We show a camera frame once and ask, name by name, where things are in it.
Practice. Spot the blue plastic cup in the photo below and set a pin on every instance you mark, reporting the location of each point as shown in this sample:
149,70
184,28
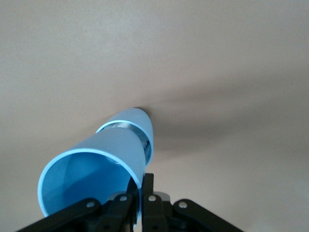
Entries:
140,118
116,145

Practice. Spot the brown table cover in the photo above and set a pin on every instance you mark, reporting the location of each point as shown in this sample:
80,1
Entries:
193,60

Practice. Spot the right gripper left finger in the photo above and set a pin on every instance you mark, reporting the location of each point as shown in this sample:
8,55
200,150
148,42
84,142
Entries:
96,217

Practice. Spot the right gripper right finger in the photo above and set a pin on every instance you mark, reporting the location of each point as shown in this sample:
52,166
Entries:
152,212

